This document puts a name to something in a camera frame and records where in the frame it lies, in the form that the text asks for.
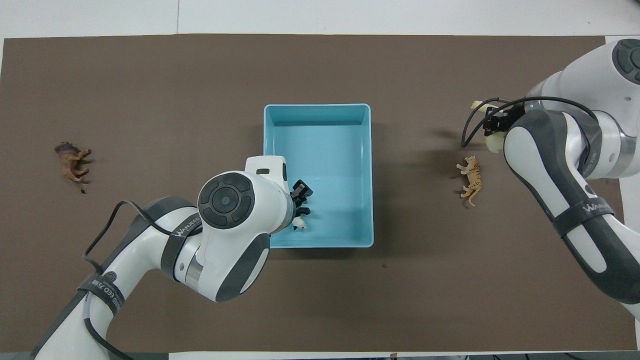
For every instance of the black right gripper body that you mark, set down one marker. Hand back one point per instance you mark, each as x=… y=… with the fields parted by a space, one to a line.
x=511 y=120

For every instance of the black and white panda toy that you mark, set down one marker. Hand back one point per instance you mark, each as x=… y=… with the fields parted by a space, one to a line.
x=300 y=225

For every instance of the cream horse toy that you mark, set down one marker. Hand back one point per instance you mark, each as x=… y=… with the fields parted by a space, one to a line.
x=495 y=144

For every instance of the orange striped tiger toy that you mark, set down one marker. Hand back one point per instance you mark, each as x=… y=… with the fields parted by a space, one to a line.
x=472 y=175

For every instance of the brown lion toy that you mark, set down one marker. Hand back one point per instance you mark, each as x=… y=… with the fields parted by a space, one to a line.
x=72 y=162

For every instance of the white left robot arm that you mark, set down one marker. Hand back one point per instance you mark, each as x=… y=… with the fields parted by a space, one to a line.
x=225 y=200

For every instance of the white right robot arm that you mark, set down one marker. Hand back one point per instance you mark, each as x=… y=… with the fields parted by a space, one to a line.
x=540 y=165

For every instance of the light blue storage box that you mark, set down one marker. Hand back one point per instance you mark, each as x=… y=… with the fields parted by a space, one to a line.
x=330 y=150

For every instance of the brown table mat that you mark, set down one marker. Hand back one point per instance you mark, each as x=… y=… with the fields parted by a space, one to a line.
x=200 y=75

